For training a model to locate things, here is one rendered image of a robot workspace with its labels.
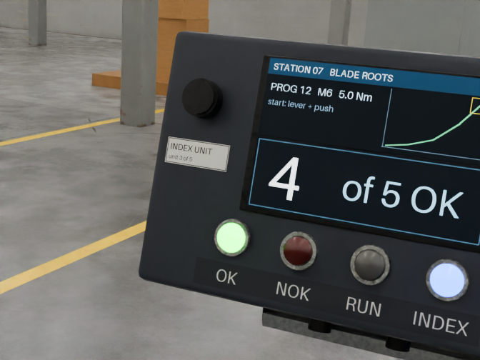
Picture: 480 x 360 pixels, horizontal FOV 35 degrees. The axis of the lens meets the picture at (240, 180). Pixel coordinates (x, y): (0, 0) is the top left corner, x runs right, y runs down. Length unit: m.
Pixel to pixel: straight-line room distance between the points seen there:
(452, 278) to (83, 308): 2.68
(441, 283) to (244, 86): 0.19
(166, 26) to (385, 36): 2.48
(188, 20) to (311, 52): 8.23
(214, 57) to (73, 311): 2.58
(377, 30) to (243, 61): 7.90
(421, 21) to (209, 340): 5.93
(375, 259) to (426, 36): 7.81
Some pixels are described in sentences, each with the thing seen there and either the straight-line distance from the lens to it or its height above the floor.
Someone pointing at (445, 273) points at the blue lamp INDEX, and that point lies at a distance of 0.49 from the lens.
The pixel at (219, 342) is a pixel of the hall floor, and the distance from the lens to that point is 2.86.
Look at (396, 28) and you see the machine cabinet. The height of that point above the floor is 0.94.
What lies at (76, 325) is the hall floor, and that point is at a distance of 2.98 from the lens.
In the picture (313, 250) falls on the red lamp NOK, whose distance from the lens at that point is 0.51.
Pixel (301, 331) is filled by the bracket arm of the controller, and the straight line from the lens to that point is 0.61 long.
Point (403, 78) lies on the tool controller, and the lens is 0.51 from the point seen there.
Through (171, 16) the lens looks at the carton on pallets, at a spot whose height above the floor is 0.90.
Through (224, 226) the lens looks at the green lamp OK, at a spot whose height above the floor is 1.12.
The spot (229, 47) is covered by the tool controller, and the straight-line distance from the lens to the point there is 0.55.
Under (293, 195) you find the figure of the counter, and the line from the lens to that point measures 0.52.
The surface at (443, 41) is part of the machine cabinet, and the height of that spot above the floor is 0.85.
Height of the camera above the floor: 1.29
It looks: 15 degrees down
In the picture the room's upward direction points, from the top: 4 degrees clockwise
